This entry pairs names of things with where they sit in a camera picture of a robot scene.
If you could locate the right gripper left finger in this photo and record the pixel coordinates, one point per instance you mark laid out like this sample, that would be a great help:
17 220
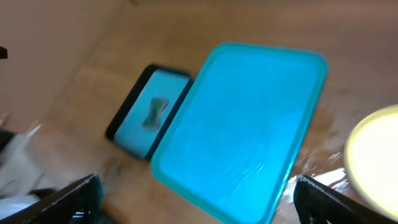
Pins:
79 202

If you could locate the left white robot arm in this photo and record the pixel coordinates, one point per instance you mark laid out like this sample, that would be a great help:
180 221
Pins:
22 182

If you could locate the small dark water tray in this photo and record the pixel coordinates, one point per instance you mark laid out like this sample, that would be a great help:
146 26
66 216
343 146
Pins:
125 129

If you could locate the dark green sponge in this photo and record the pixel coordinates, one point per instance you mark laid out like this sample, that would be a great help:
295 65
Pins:
157 107

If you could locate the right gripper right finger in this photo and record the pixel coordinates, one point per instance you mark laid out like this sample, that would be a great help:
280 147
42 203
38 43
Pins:
317 203

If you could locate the large teal serving tray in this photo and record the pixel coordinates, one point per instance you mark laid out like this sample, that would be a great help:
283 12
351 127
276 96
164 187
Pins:
232 144

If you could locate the yellow plate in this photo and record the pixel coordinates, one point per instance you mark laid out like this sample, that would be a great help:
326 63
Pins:
370 159

